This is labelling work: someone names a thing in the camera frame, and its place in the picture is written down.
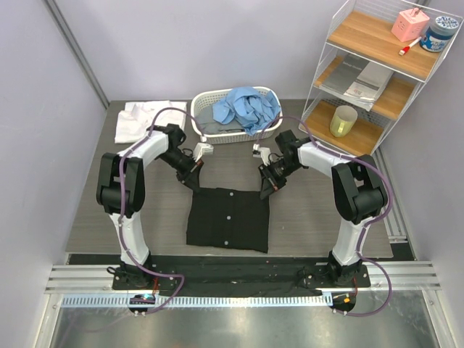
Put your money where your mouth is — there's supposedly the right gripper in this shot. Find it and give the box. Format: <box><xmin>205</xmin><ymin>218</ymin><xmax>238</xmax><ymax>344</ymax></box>
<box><xmin>259</xmin><ymin>157</ymin><xmax>301</xmax><ymax>199</ymax></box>

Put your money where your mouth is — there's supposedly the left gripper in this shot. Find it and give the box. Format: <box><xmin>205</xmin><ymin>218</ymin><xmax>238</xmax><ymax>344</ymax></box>
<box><xmin>158</xmin><ymin>150</ymin><xmax>203</xmax><ymax>193</ymax></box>

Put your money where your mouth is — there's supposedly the black long sleeve shirt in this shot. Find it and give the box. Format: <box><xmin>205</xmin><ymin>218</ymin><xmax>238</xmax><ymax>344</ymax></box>
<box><xmin>186</xmin><ymin>188</ymin><xmax>270</xmax><ymax>253</ymax></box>

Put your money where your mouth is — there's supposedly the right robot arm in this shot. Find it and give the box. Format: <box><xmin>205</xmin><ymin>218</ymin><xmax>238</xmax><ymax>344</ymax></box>
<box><xmin>252</xmin><ymin>130</ymin><xmax>389</xmax><ymax>286</ymax></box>

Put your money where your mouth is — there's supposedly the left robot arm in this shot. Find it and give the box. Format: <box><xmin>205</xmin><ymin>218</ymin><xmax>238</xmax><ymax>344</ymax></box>
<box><xmin>96</xmin><ymin>124</ymin><xmax>213</xmax><ymax>289</ymax></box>

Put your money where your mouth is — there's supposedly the white plastic laundry basket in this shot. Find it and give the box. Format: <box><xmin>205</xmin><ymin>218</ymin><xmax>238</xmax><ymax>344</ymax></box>
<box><xmin>190</xmin><ymin>86</ymin><xmax>282</xmax><ymax>144</ymax></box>

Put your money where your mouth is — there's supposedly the grey shirt in basket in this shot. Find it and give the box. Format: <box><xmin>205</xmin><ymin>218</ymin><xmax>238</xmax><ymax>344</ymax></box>
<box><xmin>196</xmin><ymin>107</ymin><xmax>244</xmax><ymax>135</ymax></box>

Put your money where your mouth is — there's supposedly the folded white shirt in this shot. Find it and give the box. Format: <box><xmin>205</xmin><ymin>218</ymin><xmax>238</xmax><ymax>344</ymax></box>
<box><xmin>115</xmin><ymin>100</ymin><xmax>187</xmax><ymax>144</ymax></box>

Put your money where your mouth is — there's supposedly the blue crumpled shirt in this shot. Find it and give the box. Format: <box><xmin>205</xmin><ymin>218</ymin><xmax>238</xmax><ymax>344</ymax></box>
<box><xmin>212</xmin><ymin>86</ymin><xmax>281</xmax><ymax>136</ymax></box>

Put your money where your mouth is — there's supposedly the yellow translucent cup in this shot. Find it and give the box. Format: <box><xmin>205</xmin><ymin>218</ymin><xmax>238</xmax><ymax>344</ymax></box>
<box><xmin>329</xmin><ymin>105</ymin><xmax>358</xmax><ymax>138</ymax></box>

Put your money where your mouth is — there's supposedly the white grey booklet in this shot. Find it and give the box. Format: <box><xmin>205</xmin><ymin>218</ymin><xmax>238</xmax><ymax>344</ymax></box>
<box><xmin>344</xmin><ymin>62</ymin><xmax>393</xmax><ymax>111</ymax></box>

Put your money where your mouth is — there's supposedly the pink cube power strip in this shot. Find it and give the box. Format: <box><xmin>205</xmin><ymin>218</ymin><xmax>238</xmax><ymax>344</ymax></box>
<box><xmin>391</xmin><ymin>7</ymin><xmax>430</xmax><ymax>42</ymax></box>

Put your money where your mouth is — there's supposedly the blue patterned jar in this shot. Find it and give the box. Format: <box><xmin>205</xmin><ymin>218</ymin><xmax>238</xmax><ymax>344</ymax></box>
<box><xmin>420</xmin><ymin>15</ymin><xmax>460</xmax><ymax>53</ymax></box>

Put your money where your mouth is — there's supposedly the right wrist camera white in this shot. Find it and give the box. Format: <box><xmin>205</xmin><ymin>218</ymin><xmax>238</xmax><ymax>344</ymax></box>
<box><xmin>252</xmin><ymin>144</ymin><xmax>271</xmax><ymax>166</ymax></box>

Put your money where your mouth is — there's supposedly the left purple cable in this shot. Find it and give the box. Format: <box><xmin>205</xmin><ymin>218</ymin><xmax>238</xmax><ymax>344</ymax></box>
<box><xmin>117</xmin><ymin>107</ymin><xmax>207</xmax><ymax>315</ymax></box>

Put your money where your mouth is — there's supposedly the purple cable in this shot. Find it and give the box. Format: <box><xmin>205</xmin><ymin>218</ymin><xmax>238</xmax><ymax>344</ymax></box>
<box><xmin>255</xmin><ymin>115</ymin><xmax>394</xmax><ymax>317</ymax></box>
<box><xmin>117</xmin><ymin>107</ymin><xmax>207</xmax><ymax>315</ymax></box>

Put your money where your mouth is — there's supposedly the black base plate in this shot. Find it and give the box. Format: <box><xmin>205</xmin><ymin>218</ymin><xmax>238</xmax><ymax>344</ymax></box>
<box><xmin>107</xmin><ymin>256</ymin><xmax>371</xmax><ymax>298</ymax></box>

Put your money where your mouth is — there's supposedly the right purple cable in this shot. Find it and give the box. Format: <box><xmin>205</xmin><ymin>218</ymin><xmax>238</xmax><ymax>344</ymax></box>
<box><xmin>255</xmin><ymin>115</ymin><xmax>394</xmax><ymax>317</ymax></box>

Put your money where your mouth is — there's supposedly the white slotted cable duct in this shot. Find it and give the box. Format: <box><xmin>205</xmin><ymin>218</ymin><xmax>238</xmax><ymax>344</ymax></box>
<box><xmin>61</xmin><ymin>293</ymin><xmax>333</xmax><ymax>309</ymax></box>

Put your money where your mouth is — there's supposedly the aluminium frame rail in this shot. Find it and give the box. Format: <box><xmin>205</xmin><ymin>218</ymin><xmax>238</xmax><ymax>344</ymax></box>
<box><xmin>46</xmin><ymin>261</ymin><xmax>441</xmax><ymax>293</ymax></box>

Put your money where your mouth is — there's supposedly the white wire wooden shelf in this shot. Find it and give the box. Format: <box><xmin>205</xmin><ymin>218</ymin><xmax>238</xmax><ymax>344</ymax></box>
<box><xmin>299</xmin><ymin>1</ymin><xmax>463</xmax><ymax>156</ymax></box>

